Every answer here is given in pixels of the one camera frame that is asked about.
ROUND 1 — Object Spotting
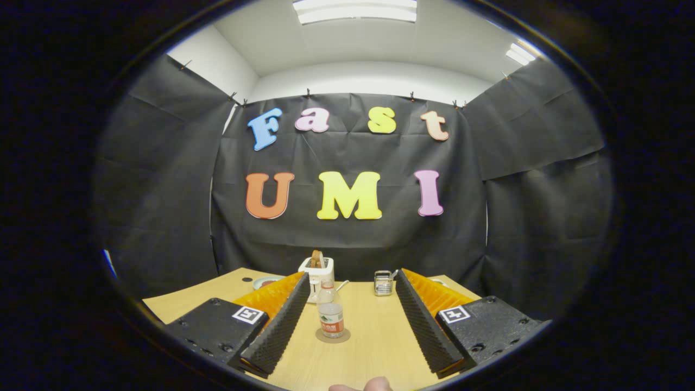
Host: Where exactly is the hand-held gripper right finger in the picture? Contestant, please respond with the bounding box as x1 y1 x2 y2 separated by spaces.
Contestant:
394 268 553 380

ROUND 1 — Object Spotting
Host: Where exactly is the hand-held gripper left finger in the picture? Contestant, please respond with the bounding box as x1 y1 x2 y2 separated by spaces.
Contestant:
163 270 311 380

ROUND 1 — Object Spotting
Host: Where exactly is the round brown coaster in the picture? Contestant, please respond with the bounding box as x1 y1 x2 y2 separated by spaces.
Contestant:
315 327 351 344

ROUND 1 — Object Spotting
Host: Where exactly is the clear plastic juice bottle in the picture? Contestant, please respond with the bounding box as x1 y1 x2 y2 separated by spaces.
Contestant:
317 279 345 339

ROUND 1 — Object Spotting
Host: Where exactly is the wooden table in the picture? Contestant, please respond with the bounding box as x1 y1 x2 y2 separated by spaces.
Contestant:
142 267 483 391

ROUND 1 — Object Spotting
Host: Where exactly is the white toaster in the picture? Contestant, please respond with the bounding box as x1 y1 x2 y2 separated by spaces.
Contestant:
298 257 335 304

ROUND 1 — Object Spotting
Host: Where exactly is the small ceiling light panel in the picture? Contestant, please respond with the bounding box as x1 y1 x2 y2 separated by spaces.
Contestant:
506 42 535 66

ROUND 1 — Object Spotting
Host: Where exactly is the large ceiling light panel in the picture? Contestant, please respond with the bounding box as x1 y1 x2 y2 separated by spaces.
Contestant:
293 0 418 25

